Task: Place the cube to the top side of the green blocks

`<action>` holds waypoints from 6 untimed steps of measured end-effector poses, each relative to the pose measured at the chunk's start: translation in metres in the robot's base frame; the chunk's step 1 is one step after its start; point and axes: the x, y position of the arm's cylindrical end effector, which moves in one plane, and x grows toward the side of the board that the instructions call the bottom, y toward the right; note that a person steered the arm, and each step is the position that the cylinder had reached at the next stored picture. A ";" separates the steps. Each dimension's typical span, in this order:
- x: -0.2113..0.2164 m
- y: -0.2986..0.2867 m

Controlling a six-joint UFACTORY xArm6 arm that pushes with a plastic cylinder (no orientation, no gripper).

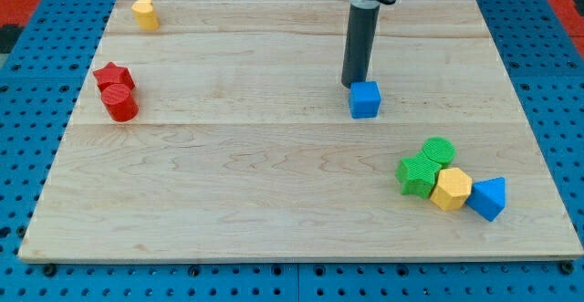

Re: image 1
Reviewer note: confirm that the blue triangle block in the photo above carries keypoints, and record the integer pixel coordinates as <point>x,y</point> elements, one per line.
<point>488,198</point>

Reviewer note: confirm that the yellow hexagon block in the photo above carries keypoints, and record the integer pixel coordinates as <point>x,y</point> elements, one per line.
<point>453,187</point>

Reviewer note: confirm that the green cylinder block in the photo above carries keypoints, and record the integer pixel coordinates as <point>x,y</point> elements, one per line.
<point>440,150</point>

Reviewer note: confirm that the green star block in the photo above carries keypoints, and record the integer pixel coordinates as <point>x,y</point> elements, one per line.
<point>417,175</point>

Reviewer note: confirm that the red cylinder block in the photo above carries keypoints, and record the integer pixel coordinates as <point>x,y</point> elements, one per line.
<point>119,102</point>

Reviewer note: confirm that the blue cube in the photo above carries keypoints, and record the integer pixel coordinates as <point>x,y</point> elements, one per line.
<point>364,99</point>

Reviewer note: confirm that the wooden board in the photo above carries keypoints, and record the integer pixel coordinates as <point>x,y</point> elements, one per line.
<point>244,150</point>

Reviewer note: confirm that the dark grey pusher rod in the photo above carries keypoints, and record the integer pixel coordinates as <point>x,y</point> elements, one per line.
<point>359,41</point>

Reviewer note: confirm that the red star block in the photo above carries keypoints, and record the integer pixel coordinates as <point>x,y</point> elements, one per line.
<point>113,74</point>

